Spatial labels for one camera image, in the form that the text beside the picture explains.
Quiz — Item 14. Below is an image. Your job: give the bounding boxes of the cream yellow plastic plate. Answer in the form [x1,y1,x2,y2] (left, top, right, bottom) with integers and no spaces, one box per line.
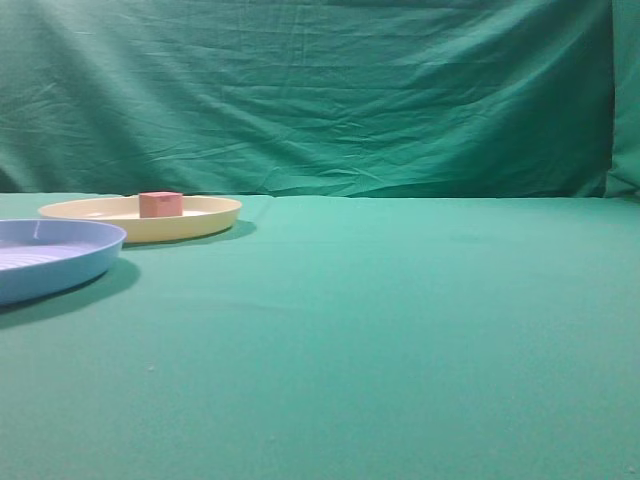
[38,195,242,244]

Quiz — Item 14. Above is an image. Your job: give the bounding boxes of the green backdrop cloth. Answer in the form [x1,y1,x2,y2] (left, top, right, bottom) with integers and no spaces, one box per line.
[1,1,639,198]

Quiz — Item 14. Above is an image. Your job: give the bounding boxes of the light blue plastic plate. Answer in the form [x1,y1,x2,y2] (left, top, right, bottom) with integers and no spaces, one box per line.
[1,219,127,306]

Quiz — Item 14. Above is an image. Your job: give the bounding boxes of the red cube block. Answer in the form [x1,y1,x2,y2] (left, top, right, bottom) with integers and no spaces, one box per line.
[138,192,183,218]

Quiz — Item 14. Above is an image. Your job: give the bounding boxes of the green table cloth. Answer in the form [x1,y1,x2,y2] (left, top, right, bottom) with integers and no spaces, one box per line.
[1,196,639,479]

